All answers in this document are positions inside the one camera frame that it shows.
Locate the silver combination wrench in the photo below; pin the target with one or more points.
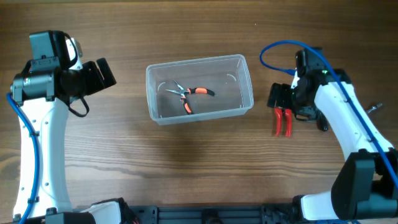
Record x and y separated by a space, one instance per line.
373 108

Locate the orange black needle-nose pliers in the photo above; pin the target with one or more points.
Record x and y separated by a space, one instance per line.
183 92

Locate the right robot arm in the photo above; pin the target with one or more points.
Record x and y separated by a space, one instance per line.
366 187

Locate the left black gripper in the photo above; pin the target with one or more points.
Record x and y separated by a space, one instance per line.
94 78

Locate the red black screwdriver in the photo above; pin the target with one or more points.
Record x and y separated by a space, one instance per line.
322 122

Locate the clear plastic storage container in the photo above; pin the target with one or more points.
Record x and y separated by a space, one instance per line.
228 76

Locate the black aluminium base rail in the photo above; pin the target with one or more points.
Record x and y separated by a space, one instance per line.
260 214

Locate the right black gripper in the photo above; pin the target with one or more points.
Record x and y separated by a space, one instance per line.
278 97

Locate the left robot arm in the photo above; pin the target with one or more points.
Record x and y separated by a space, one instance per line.
41 96

